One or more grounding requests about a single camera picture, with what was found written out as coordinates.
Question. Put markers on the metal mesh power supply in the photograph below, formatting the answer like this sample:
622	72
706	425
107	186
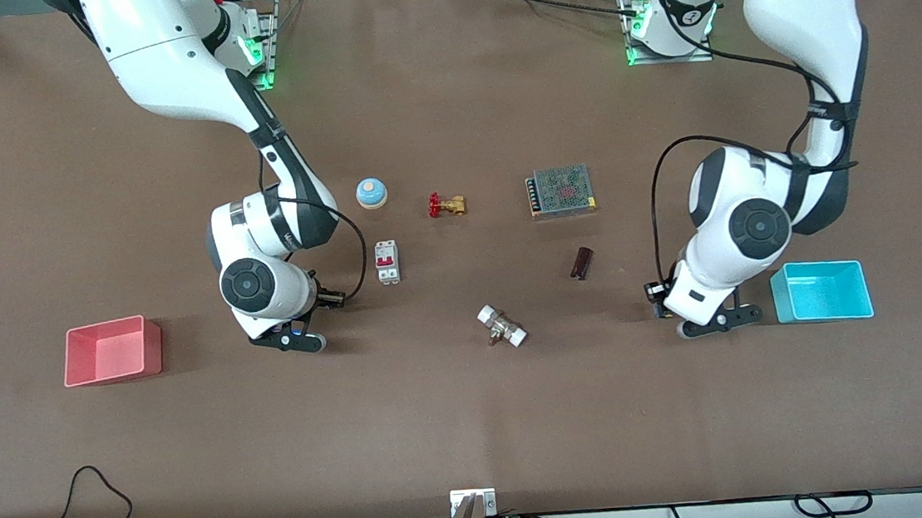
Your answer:
562	192

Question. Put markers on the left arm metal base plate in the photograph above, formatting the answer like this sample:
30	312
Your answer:
702	57

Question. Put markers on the white capped pipe fitting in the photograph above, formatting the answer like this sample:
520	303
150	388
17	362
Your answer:
502	326

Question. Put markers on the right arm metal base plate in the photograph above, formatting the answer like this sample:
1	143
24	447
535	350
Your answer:
270	59

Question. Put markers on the cyan plastic box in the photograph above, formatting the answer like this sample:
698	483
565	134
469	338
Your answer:
781	298

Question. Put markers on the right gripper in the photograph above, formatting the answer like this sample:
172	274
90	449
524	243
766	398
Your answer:
329	298

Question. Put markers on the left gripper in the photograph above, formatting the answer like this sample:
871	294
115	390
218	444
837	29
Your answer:
657	292

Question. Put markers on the white circuit breaker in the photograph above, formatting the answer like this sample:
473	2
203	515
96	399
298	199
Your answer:
387	261

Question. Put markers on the dark brown capacitor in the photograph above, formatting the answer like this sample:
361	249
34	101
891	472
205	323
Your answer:
581	263

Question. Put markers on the blue dome bell button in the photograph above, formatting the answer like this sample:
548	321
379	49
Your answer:
371	192

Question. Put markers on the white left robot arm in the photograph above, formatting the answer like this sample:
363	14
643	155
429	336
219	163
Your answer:
806	3

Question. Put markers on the pink plastic box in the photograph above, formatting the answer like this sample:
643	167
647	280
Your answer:
154	353

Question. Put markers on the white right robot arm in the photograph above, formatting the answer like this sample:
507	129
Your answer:
160	60

